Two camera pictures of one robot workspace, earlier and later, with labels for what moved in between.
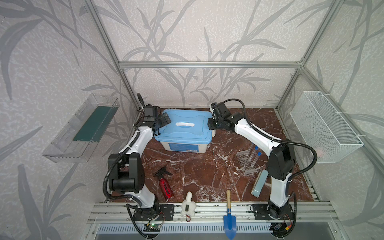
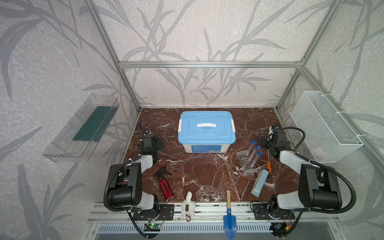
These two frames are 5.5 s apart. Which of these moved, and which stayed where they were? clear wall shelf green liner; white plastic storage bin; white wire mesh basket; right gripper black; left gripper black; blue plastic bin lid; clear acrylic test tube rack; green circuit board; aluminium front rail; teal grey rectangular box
Moved: left gripper black; right gripper black; blue plastic bin lid; white plastic storage bin
Stayed: green circuit board; clear acrylic test tube rack; aluminium front rail; teal grey rectangular box; clear wall shelf green liner; white wire mesh basket
